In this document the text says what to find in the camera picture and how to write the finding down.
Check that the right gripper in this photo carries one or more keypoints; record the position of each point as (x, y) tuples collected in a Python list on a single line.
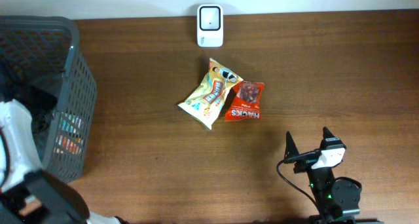
[(304, 160)]

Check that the grey plastic mesh basket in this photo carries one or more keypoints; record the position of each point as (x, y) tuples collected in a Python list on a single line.
[(43, 68)]

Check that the white barcode scanner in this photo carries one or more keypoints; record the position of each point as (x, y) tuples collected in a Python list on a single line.
[(210, 26)]

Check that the red Hacks candy bag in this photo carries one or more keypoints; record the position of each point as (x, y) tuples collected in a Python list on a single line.
[(246, 103)]

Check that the yellow snack bag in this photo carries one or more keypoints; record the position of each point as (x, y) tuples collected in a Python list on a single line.
[(207, 100)]

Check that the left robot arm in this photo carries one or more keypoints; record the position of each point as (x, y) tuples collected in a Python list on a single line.
[(30, 194)]

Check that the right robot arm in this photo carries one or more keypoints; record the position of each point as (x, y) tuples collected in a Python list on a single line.
[(336, 198)]

